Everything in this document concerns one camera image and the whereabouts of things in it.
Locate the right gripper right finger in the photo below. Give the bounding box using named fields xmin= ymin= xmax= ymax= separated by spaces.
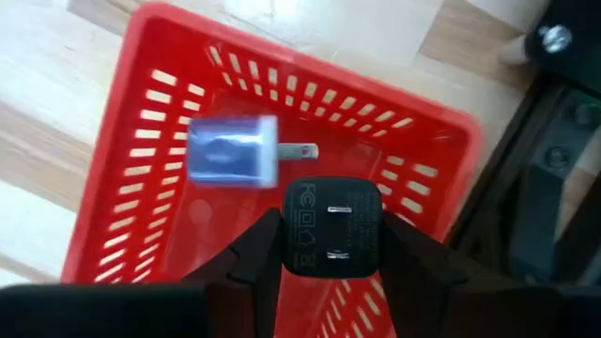
xmin=381 ymin=209 xmax=473 ymax=338

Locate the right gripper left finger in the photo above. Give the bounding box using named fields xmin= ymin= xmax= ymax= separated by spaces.
xmin=181 ymin=209 xmax=284 ymax=338

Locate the black charger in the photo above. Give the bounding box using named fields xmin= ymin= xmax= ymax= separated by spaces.
xmin=281 ymin=177 xmax=384 ymax=280

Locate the blue and white charger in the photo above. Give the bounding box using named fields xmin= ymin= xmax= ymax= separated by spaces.
xmin=186 ymin=114 xmax=321 ymax=191

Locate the red plastic basket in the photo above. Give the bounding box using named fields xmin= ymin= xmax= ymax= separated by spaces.
xmin=59 ymin=1 xmax=485 ymax=338

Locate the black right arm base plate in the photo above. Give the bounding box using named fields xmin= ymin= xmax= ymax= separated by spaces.
xmin=507 ymin=88 xmax=601 ymax=285

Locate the black aluminium table frame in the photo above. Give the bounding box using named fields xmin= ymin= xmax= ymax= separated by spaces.
xmin=448 ymin=0 xmax=601 ymax=257

